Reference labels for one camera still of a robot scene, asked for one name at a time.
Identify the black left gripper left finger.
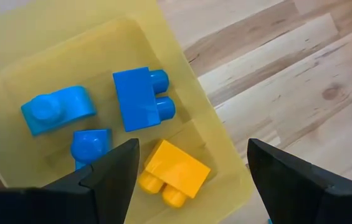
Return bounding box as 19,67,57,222
0,138,141,224

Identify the blue single-stud block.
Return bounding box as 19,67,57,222
70,128,113,170

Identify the large yellow block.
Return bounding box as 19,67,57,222
138,139,212,209

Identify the light blue rounded block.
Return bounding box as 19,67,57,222
21,85,97,137

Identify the large blue block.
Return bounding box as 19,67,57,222
112,66,176,133

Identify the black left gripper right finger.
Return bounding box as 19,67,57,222
247,138,352,224

